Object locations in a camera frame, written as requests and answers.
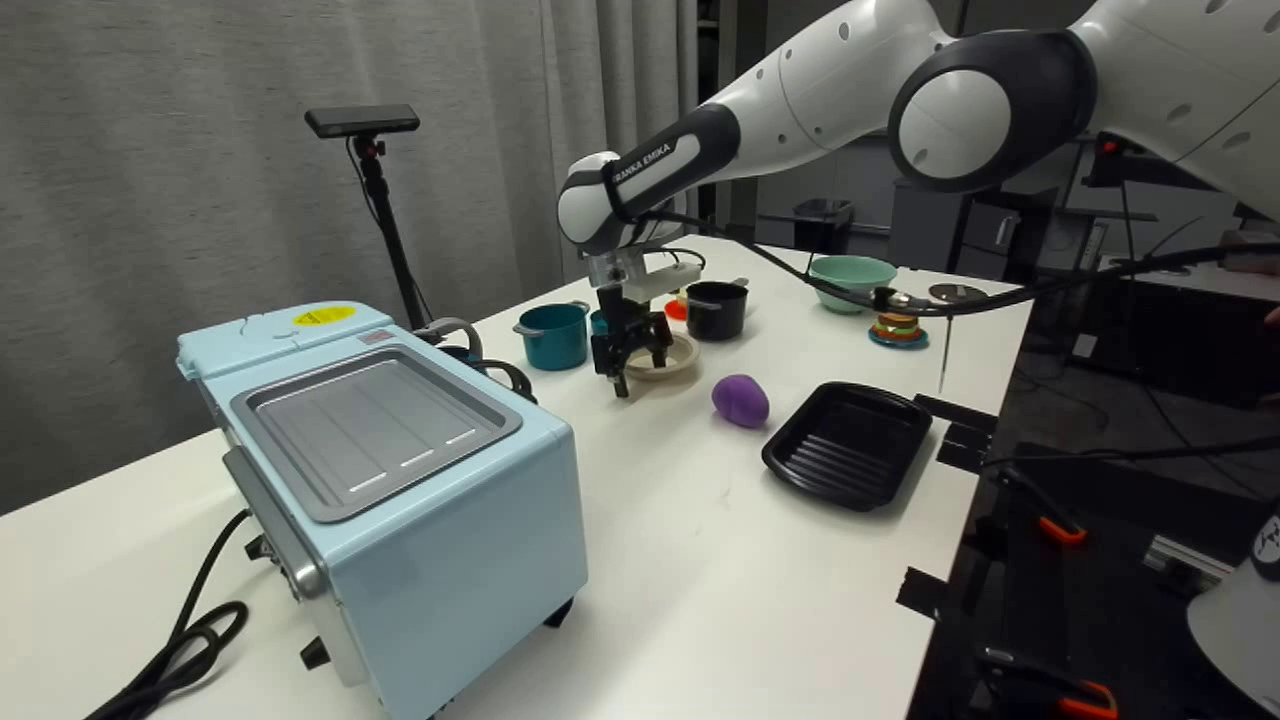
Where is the colourful stacking ring toy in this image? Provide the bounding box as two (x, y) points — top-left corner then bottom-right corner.
(869, 302), (927, 353)

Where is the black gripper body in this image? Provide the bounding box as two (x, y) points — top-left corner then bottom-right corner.
(592, 287), (660, 377)

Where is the beige bowl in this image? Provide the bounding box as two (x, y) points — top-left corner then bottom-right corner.
(624, 336), (700, 381)

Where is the camera on black tripod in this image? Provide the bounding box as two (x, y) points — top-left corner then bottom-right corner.
(303, 106), (426, 327)

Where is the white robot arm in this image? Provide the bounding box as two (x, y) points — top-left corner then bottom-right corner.
(557, 0), (1280, 381)

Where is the purple toy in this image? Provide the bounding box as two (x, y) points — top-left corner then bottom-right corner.
(711, 377), (768, 427)

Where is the teal pot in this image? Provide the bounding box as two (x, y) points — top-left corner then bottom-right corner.
(515, 306), (587, 373)

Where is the orange handled clamp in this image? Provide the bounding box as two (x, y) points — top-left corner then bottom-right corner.
(976, 647), (1118, 720)

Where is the black power cable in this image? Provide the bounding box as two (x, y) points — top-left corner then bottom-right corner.
(83, 503), (257, 720)

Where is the green bowl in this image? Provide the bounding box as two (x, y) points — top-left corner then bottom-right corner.
(807, 258), (896, 315)

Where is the black rectangular tray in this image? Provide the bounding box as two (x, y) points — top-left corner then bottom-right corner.
(760, 385), (932, 513)

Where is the light blue toaster oven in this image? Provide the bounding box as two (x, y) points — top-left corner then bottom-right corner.
(174, 302), (587, 720)

